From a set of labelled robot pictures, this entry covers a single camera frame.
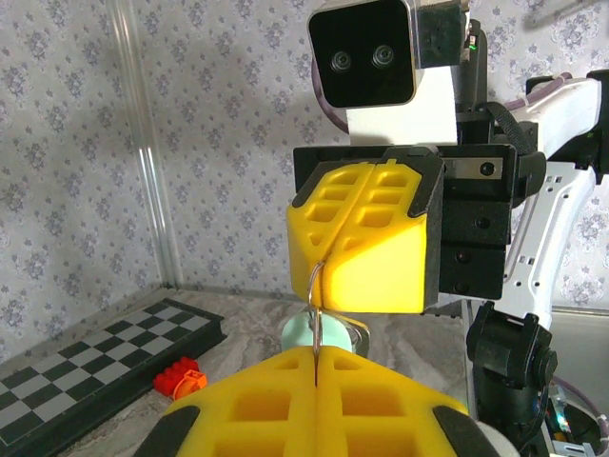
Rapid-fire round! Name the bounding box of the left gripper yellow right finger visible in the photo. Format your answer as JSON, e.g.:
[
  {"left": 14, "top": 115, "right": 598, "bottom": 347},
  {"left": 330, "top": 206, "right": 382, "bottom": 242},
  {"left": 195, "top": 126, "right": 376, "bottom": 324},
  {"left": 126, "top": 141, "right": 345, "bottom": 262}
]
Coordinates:
[{"left": 317, "top": 346, "right": 496, "bottom": 457}]

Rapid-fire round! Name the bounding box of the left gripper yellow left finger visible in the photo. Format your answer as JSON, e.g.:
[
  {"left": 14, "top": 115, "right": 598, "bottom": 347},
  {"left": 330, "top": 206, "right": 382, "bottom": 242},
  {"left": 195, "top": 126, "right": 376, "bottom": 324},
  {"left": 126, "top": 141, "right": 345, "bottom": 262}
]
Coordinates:
[{"left": 137, "top": 346, "right": 318, "bottom": 457}]

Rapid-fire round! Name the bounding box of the key with green cap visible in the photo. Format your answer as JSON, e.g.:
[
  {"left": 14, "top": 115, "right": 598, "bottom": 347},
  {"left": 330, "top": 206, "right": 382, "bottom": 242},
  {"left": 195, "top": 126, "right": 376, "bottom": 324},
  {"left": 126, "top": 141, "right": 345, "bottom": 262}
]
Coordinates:
[{"left": 279, "top": 309, "right": 356, "bottom": 357}]

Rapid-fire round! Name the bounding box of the metal keyring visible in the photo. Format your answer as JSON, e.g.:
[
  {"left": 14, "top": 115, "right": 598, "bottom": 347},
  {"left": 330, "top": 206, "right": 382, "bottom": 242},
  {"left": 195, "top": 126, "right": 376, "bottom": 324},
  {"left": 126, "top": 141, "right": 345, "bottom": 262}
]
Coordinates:
[{"left": 306, "top": 259, "right": 329, "bottom": 382}]

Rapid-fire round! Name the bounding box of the orange curved toy piece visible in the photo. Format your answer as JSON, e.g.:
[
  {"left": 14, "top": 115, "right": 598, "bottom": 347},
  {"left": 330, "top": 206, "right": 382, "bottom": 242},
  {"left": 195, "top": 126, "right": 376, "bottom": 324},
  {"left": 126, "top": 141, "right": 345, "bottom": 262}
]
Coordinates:
[{"left": 172, "top": 368, "right": 209, "bottom": 402}]

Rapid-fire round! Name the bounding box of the red toy brick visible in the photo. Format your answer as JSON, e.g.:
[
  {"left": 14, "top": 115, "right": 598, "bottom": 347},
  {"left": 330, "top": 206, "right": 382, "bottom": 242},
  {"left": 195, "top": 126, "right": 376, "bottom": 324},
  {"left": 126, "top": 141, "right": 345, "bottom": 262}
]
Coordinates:
[{"left": 152, "top": 357, "right": 201, "bottom": 397}]

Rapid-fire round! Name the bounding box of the folded black and grey chessboard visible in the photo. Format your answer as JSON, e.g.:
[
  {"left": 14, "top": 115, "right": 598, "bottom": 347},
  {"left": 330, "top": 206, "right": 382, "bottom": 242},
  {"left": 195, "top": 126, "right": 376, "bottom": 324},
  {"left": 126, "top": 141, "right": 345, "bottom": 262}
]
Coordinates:
[{"left": 0, "top": 297, "right": 227, "bottom": 457}]

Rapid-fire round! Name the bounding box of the small circuit board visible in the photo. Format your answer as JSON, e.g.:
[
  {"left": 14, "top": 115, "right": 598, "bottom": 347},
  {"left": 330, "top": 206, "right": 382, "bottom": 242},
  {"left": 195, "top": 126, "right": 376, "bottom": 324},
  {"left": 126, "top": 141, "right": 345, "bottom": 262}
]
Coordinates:
[{"left": 545, "top": 386, "right": 575, "bottom": 435}]

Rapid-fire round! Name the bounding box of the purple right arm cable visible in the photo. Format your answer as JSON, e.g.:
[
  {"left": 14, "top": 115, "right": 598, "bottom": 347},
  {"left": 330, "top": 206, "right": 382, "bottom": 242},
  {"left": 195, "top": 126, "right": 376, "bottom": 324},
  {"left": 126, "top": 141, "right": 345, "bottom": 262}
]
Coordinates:
[{"left": 311, "top": 61, "right": 599, "bottom": 415}]

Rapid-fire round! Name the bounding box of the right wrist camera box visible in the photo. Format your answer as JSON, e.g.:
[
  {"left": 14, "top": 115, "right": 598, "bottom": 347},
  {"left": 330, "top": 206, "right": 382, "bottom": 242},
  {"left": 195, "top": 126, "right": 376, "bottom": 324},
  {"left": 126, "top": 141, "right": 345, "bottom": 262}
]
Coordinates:
[{"left": 306, "top": 0, "right": 461, "bottom": 145}]

